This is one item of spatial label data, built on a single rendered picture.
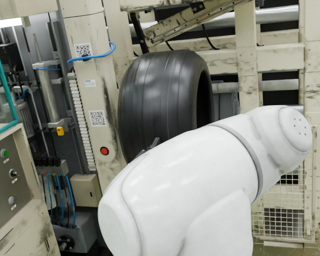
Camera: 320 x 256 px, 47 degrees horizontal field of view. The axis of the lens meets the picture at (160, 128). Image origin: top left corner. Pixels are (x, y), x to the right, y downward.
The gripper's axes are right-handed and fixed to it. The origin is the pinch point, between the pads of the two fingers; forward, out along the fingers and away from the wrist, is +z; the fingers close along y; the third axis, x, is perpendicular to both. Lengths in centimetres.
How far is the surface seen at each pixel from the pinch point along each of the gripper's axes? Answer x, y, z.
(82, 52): -28, 35, 28
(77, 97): -8, 42, 27
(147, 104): -12.0, 3.8, 9.5
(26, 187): 23, 66, 1
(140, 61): -22.2, 9.9, 27.6
